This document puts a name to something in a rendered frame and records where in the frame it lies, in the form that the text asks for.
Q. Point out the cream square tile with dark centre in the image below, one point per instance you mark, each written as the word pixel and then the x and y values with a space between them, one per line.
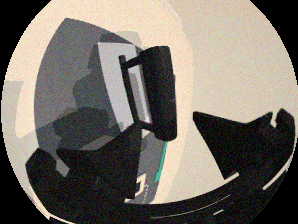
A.
pixel 140 184

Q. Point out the teal small trowel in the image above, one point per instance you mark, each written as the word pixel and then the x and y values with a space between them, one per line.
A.
pixel 159 169

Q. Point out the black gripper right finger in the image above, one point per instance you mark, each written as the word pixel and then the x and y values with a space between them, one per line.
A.
pixel 228 140

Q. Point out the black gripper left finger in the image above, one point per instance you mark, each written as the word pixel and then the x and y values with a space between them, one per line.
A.
pixel 116 162

